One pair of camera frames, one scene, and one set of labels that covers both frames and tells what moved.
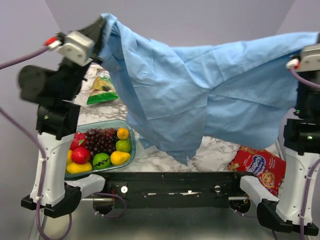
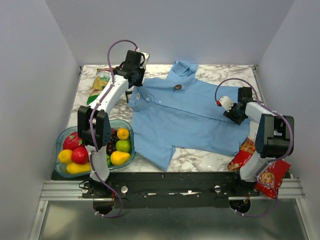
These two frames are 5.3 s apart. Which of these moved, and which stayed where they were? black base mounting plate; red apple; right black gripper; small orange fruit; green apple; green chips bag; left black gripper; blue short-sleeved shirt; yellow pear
Moved: blue short-sleeved shirt; right black gripper; left black gripper
Stayed: green apple; yellow pear; black base mounting plate; small orange fruit; green chips bag; red apple
